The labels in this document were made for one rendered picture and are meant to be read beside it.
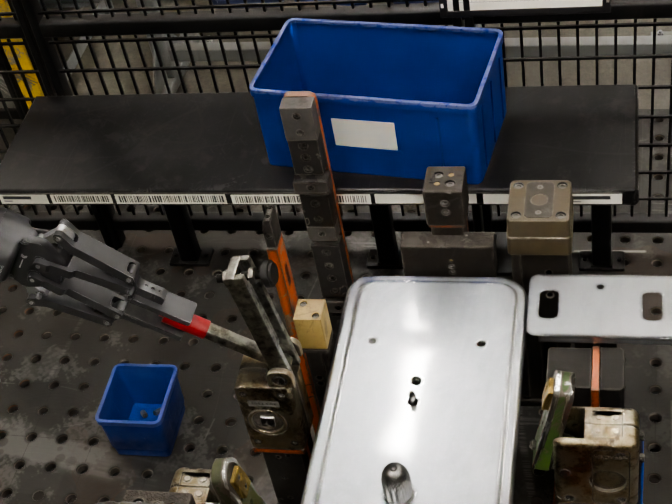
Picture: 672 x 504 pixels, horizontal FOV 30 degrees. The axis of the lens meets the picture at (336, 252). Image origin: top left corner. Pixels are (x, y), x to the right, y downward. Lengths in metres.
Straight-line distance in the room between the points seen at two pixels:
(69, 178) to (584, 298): 0.74
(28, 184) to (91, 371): 0.34
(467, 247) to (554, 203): 0.13
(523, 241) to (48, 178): 0.68
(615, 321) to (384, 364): 0.27
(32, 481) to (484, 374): 0.74
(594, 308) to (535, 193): 0.17
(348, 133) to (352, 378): 0.34
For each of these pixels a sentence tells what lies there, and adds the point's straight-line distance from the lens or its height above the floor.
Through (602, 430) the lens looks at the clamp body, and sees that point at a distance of 1.34.
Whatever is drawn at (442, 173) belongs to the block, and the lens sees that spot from 1.59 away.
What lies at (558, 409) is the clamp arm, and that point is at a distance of 1.30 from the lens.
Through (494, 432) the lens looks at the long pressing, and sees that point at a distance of 1.40.
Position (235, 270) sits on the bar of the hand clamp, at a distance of 1.31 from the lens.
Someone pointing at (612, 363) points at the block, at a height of 0.98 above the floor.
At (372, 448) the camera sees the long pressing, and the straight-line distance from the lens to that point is 1.40.
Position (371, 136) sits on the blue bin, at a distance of 1.63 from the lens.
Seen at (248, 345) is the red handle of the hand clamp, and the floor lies 1.09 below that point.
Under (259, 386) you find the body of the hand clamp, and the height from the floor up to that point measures 1.05.
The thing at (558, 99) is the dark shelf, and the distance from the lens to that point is 1.76.
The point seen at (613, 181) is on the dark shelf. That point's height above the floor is 1.03.
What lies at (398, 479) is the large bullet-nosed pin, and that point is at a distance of 1.32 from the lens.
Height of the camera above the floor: 2.11
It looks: 44 degrees down
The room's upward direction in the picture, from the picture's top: 12 degrees counter-clockwise
